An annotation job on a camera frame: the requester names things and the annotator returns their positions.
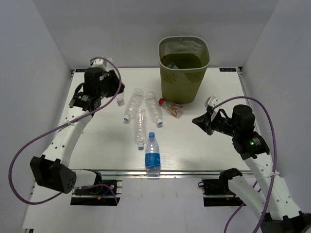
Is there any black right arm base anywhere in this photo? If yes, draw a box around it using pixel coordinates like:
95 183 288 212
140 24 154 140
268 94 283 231
198 179 243 207

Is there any clear ribbed bottle blue cap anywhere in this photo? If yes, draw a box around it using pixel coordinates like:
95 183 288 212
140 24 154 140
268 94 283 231
145 91 163 126

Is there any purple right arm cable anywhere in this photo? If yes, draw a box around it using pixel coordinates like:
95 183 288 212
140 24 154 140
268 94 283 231
213 96 277 233

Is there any clear slim bottle white cap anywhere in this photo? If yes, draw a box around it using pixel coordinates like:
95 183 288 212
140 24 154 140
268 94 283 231
135 109 146 150

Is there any clear bottle blue label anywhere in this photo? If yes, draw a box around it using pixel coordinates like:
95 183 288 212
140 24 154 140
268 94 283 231
145 132 161 177

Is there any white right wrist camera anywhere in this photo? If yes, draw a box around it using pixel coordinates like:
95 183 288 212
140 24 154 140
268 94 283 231
205 96 220 122

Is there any blue sticker corner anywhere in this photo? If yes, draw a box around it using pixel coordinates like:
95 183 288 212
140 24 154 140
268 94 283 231
75 68 86 73
219 67 236 72

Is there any green mesh waste bin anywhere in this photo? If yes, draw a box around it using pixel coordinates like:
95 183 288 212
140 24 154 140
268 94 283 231
158 36 210 104

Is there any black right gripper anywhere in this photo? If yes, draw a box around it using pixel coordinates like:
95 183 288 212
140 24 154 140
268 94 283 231
192 111 240 137

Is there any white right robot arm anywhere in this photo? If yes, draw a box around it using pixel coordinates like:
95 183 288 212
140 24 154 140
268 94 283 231
193 100 311 233

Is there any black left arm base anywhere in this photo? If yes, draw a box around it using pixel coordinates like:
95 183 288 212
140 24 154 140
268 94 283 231
70 169 122 206

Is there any blue sticker right corner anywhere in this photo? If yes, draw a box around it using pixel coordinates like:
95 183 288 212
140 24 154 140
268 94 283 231
219 67 236 72

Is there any aluminium table edge rail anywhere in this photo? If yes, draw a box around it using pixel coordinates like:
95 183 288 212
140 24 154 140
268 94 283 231
97 169 253 178

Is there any clear square bottle yellow label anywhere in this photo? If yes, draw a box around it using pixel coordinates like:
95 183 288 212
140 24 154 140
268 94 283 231
165 62 178 83

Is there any crushed bottle red label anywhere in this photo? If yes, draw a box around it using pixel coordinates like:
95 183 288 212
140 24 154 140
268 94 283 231
158 98 183 118

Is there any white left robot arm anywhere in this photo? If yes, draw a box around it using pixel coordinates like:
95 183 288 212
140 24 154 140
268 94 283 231
30 67 124 194

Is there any blue sticker left corner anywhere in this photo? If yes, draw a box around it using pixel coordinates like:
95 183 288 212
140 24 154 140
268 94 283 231
75 68 86 73

